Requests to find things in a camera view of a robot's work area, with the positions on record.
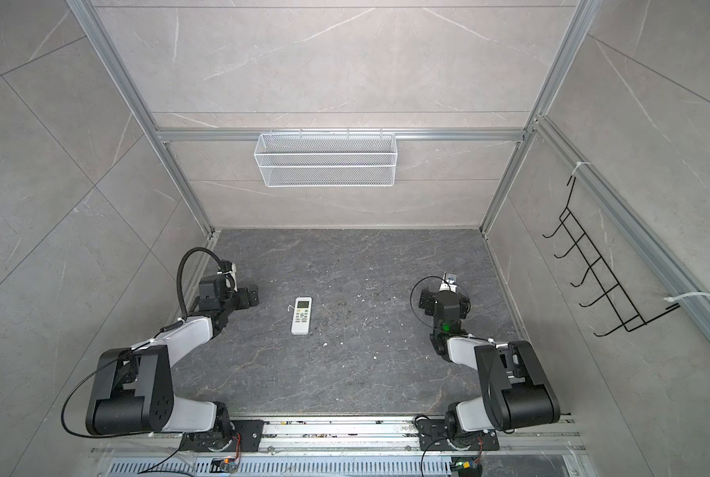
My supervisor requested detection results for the white remote control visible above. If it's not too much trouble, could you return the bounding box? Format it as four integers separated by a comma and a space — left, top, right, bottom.
291, 297, 312, 336

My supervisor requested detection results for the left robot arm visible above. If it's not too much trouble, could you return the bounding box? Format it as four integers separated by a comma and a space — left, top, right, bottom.
85, 273, 260, 439

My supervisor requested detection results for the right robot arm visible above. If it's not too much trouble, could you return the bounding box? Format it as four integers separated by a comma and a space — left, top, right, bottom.
418, 284, 562, 443

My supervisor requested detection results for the right green circuit board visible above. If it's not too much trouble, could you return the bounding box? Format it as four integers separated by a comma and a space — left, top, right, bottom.
450, 457, 483, 477

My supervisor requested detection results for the green circuit board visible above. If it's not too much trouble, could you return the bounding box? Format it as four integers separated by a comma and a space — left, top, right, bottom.
450, 457, 483, 477
210, 457, 240, 474

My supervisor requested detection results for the left green circuit board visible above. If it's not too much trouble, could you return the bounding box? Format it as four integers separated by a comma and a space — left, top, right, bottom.
210, 457, 240, 474

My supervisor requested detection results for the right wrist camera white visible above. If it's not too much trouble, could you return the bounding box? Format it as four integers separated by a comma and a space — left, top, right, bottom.
440, 272, 458, 292

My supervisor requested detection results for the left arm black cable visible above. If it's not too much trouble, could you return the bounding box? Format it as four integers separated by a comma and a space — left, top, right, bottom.
175, 246, 225, 320

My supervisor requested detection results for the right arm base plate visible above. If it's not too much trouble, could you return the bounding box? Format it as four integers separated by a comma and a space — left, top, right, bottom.
413, 415, 500, 452

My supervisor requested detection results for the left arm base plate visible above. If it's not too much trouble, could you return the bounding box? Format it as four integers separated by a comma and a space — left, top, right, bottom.
179, 419, 265, 452

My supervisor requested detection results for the white wire mesh basket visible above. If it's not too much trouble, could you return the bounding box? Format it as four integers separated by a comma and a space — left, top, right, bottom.
254, 132, 399, 188

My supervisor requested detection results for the aluminium mounting rail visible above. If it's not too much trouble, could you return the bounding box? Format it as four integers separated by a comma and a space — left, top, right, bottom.
89, 415, 589, 457

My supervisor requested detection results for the black wire hook rack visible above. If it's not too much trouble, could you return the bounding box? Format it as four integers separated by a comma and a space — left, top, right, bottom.
542, 177, 681, 338

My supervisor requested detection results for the white cable tie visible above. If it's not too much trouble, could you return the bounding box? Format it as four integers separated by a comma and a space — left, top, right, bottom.
663, 291, 710, 303

